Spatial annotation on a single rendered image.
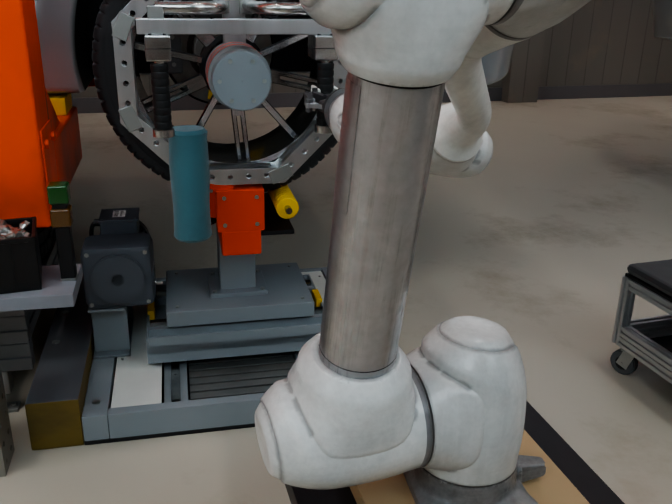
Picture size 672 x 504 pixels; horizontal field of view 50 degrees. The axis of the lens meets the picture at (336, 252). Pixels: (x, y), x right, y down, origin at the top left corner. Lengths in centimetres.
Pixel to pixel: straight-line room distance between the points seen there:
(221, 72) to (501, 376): 92
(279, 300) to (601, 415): 91
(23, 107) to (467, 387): 112
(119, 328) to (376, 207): 140
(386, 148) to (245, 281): 137
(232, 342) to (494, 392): 110
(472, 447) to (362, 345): 26
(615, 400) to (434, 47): 159
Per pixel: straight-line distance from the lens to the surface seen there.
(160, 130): 155
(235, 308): 199
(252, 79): 162
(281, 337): 201
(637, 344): 217
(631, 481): 187
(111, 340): 210
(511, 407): 105
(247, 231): 184
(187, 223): 171
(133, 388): 195
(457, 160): 125
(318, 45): 156
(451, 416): 101
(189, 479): 175
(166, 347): 199
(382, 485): 119
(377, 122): 73
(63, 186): 158
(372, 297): 83
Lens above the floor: 107
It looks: 21 degrees down
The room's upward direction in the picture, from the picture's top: 1 degrees clockwise
